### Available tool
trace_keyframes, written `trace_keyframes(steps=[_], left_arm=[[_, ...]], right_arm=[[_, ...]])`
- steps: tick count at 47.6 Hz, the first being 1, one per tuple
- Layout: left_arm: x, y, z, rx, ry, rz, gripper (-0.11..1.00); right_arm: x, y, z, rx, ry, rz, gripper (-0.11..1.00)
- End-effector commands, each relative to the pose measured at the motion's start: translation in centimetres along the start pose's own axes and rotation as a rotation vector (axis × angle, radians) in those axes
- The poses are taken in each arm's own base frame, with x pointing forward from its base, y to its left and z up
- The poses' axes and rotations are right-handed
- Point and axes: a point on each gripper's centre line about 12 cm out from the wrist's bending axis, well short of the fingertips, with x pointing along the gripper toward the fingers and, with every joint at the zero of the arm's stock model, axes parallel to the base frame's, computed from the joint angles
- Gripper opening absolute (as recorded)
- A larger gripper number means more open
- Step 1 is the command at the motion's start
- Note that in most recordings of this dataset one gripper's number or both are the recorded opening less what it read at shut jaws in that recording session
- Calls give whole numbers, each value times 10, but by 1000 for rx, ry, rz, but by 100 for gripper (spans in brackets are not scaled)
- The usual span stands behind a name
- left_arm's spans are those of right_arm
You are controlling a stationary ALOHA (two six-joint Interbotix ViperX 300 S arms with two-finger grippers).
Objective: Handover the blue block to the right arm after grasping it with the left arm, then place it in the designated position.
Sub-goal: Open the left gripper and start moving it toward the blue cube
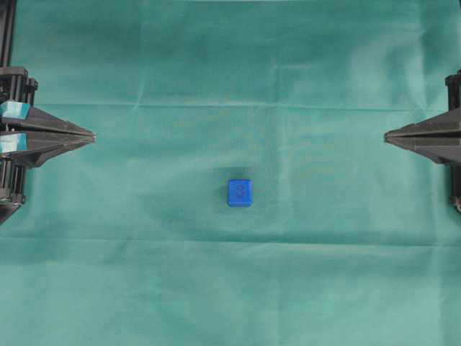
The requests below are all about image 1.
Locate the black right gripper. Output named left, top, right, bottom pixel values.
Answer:
left=383, top=68, right=461, bottom=214

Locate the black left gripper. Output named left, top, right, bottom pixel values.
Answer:
left=0, top=66, right=97, bottom=213

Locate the blue cube block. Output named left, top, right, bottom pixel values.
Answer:
left=228, top=179, right=253, bottom=208

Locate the green table cloth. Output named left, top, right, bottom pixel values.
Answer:
left=1, top=1, right=460, bottom=345

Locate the black aluminium frame post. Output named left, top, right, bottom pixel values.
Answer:
left=0, top=0, right=17, bottom=67

